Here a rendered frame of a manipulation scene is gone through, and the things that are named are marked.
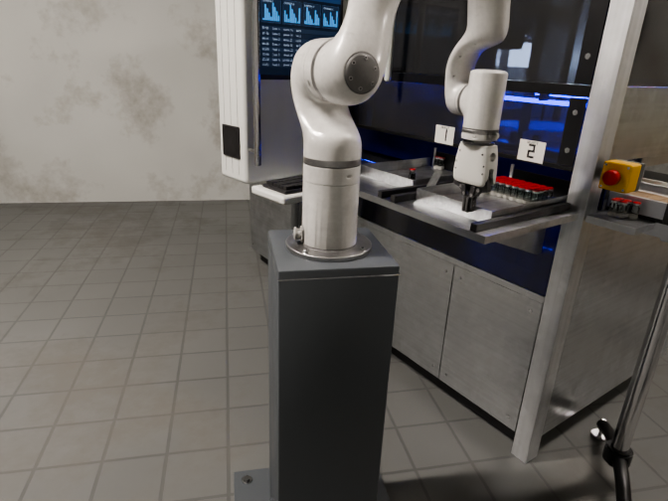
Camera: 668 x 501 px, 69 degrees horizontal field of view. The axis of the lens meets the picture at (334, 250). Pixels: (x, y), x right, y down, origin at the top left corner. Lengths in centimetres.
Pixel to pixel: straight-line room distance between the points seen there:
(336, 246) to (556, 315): 82
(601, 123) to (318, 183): 79
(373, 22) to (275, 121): 98
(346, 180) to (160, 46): 364
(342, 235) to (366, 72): 33
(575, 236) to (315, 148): 83
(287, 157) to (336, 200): 97
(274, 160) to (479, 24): 99
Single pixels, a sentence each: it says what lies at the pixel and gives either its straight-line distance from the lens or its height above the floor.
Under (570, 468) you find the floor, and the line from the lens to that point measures 197.
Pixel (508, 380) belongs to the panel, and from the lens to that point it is 181.
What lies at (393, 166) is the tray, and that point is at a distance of 180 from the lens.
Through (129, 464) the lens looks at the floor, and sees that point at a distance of 185.
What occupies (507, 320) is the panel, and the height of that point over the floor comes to 47.
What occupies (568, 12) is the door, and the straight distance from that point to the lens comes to 156.
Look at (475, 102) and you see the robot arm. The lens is 121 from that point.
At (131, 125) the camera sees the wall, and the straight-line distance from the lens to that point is 460.
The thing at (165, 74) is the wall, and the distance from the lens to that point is 452.
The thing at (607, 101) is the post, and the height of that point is 117.
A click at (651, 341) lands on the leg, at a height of 54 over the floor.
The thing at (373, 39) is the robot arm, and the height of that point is 128.
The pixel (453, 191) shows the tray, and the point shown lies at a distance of 154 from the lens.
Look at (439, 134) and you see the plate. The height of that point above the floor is 102.
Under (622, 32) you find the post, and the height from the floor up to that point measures 133.
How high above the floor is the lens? 124
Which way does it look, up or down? 21 degrees down
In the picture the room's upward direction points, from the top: 3 degrees clockwise
